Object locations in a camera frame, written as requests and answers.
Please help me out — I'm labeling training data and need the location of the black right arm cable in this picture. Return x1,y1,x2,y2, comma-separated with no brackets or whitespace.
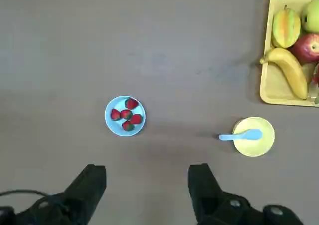
0,189,50,199

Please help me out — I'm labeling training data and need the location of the yellow green starfruit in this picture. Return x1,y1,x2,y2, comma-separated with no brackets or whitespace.
271,4,302,49

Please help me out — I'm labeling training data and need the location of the small yellow bowl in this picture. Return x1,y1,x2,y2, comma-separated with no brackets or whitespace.
232,116,276,157

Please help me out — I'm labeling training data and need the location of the yellow banana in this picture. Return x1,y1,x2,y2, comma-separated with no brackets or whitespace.
259,47,309,100

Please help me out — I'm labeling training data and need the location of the green apple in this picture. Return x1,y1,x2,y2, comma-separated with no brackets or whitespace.
301,0,319,34

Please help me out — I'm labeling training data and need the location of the red apple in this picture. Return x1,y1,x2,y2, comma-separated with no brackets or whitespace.
289,33,319,65

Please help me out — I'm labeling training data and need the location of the light blue plastic spoon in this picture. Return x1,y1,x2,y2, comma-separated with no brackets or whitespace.
218,129,263,142

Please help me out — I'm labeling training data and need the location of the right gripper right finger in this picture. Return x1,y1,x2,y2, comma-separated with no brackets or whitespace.
187,163,305,225

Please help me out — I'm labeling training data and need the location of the small blue bowl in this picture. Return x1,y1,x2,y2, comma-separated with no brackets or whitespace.
104,95,147,137

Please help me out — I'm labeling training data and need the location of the yellow plastic tray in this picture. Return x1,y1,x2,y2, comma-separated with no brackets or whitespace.
259,0,319,108

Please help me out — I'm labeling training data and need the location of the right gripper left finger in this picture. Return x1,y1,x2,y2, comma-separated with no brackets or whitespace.
0,164,107,225

